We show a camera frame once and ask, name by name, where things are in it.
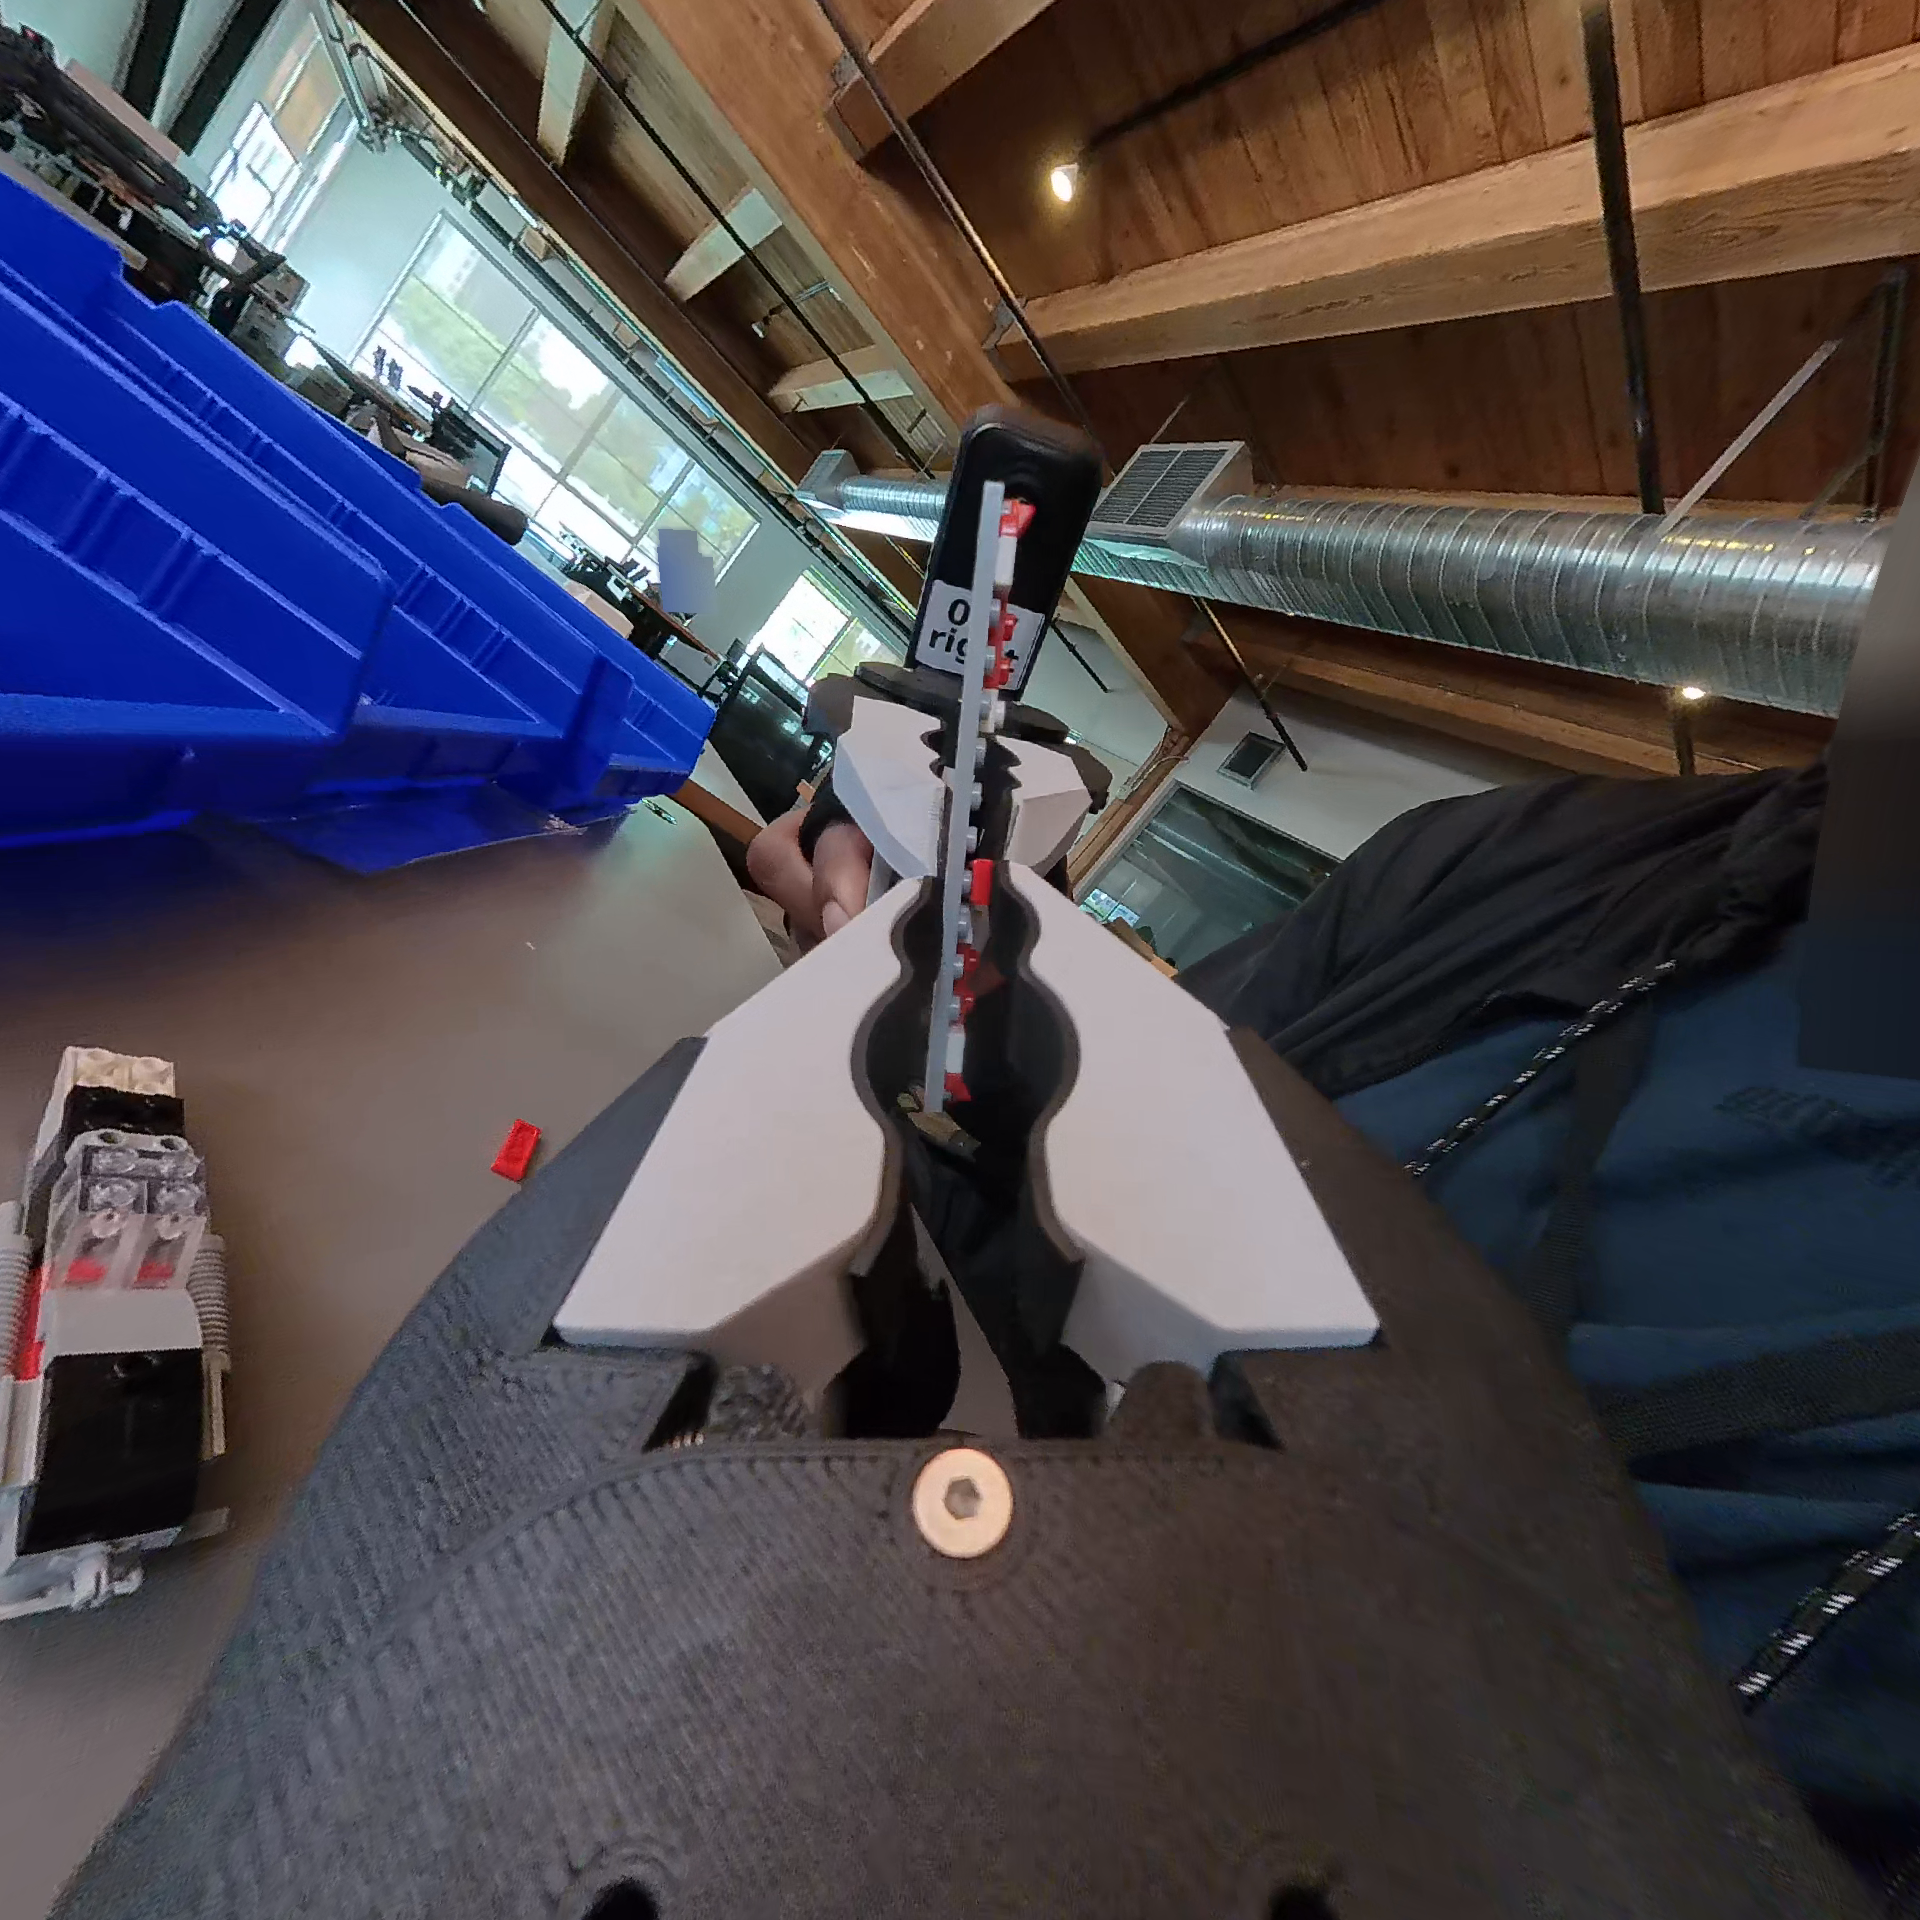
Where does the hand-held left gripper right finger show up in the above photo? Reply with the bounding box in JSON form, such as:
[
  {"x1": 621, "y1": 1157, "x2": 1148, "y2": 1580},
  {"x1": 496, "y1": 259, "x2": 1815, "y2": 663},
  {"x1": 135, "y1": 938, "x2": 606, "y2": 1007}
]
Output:
[{"x1": 974, "y1": 862, "x2": 1383, "y2": 1435}]

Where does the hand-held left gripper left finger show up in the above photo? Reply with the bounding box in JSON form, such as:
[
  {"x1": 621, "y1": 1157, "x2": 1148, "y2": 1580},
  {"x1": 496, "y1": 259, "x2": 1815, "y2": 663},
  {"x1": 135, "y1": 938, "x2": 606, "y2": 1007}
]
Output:
[{"x1": 551, "y1": 877, "x2": 939, "y2": 1426}]

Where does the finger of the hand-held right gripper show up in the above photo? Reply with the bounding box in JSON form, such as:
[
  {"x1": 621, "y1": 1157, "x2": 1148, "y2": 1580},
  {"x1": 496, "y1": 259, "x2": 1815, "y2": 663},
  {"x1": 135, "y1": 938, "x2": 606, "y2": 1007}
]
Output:
[
  {"x1": 827, "y1": 694, "x2": 954, "y2": 901},
  {"x1": 992, "y1": 746, "x2": 1095, "y2": 890}
]

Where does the grey red toy brick plate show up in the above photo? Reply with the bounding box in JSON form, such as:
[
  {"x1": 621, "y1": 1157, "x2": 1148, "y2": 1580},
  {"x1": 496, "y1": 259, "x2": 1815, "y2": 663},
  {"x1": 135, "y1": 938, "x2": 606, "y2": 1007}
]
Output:
[{"x1": 921, "y1": 476, "x2": 1044, "y2": 1112}]

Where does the person's right hand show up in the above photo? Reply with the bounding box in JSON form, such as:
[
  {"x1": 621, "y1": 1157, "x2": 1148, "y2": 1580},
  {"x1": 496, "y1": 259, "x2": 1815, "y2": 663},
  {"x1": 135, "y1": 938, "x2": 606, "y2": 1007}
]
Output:
[{"x1": 745, "y1": 812, "x2": 873, "y2": 950}]

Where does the large paned window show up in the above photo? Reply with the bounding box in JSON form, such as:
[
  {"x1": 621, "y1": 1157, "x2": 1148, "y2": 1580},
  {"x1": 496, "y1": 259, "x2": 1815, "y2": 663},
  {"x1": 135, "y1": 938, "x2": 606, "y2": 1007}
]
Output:
[{"x1": 360, "y1": 211, "x2": 767, "y2": 589}]

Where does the person's torso in blue hoodie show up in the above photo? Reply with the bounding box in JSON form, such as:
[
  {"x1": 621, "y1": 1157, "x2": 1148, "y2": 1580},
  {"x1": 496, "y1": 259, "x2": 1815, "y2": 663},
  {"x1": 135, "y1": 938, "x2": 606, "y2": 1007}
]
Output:
[{"x1": 1334, "y1": 900, "x2": 1920, "y2": 1907}]

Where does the black steel pole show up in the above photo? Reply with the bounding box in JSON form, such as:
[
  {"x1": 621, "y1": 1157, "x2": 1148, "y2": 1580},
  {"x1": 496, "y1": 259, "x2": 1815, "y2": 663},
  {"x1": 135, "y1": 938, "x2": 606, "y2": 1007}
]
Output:
[{"x1": 1584, "y1": 0, "x2": 1670, "y2": 514}]

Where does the black white toy brick vehicle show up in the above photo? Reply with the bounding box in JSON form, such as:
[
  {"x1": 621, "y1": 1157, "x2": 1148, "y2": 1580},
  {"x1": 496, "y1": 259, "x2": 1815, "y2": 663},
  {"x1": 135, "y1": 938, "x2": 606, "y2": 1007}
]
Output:
[{"x1": 0, "y1": 1041, "x2": 233, "y2": 1621}]

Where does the duct vent grille box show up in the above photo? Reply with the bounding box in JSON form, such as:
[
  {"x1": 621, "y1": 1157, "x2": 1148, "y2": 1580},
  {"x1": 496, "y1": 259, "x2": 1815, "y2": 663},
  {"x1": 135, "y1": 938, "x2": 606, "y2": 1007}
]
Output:
[{"x1": 1091, "y1": 438, "x2": 1255, "y2": 546}]

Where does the silver metal air duct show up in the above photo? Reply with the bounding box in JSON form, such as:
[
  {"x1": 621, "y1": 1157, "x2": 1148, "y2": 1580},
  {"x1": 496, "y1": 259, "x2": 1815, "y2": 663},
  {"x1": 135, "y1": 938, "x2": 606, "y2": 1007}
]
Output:
[{"x1": 793, "y1": 442, "x2": 1889, "y2": 719}]

